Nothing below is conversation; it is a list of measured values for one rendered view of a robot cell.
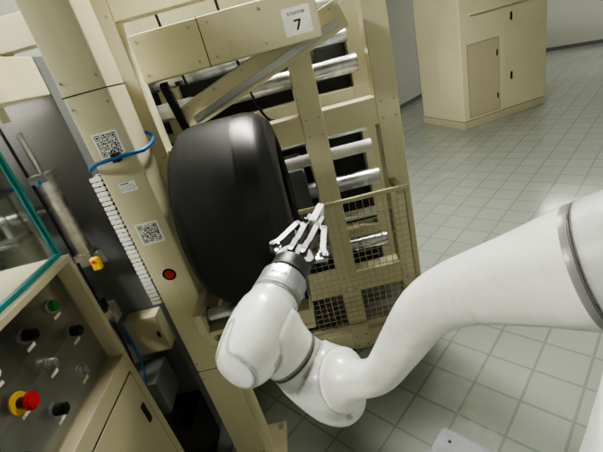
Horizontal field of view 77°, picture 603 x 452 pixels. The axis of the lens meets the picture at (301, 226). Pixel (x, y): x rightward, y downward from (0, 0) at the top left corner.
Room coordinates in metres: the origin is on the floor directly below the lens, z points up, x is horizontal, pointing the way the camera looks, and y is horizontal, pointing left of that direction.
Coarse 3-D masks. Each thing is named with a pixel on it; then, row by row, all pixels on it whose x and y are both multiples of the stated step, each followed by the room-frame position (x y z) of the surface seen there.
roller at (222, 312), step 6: (306, 288) 1.06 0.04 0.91; (306, 294) 1.04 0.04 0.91; (222, 306) 1.08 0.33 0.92; (228, 306) 1.07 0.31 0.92; (234, 306) 1.06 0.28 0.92; (210, 312) 1.07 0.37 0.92; (216, 312) 1.06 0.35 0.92; (222, 312) 1.06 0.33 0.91; (228, 312) 1.05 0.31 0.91; (210, 318) 1.06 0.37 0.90; (216, 318) 1.06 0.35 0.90; (222, 318) 1.06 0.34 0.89
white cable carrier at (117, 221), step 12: (96, 180) 1.15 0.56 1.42; (96, 192) 1.16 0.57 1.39; (108, 192) 1.16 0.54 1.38; (108, 204) 1.15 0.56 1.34; (120, 216) 1.18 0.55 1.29; (120, 228) 1.17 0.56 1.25; (120, 240) 1.15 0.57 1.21; (132, 240) 1.16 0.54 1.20; (132, 252) 1.15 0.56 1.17; (144, 276) 1.15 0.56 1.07; (144, 288) 1.16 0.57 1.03; (156, 288) 1.16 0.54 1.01; (156, 300) 1.16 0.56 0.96
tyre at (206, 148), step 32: (192, 128) 1.17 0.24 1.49; (224, 128) 1.11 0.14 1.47; (256, 128) 1.09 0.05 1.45; (192, 160) 1.03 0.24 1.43; (224, 160) 1.00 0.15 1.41; (256, 160) 0.99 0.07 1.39; (192, 192) 0.96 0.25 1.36; (224, 192) 0.95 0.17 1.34; (256, 192) 0.94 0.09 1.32; (288, 192) 1.40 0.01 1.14; (192, 224) 0.93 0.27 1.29; (224, 224) 0.92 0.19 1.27; (256, 224) 0.91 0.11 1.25; (288, 224) 0.94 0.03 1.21; (192, 256) 0.93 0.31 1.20; (224, 256) 0.91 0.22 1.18; (256, 256) 0.91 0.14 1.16; (224, 288) 0.94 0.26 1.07
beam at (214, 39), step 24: (264, 0) 1.37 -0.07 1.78; (288, 0) 1.36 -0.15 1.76; (312, 0) 1.36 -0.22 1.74; (192, 24) 1.38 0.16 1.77; (216, 24) 1.38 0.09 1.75; (240, 24) 1.37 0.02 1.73; (264, 24) 1.37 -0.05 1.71; (312, 24) 1.36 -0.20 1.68; (144, 48) 1.39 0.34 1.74; (168, 48) 1.39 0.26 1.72; (192, 48) 1.38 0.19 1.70; (216, 48) 1.38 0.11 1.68; (240, 48) 1.38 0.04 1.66; (264, 48) 1.37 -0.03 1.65; (144, 72) 1.39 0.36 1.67; (168, 72) 1.39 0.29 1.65; (192, 72) 1.39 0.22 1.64
